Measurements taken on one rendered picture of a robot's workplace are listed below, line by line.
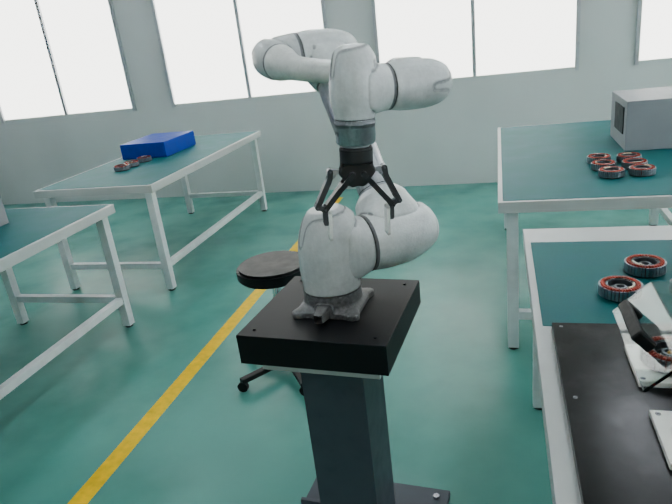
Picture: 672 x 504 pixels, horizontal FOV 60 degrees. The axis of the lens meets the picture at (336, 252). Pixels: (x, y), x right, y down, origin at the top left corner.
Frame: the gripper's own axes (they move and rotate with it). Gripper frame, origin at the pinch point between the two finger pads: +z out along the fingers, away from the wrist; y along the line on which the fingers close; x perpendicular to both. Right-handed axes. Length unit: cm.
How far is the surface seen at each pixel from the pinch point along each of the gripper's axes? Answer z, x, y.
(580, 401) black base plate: 28, 37, -36
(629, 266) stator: 24, -16, -83
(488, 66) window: -10, -394, -199
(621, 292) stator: 25, -1, -70
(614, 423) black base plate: 28, 45, -39
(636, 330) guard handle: -1, 60, -29
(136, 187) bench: 40, -251, 95
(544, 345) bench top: 30, 12, -42
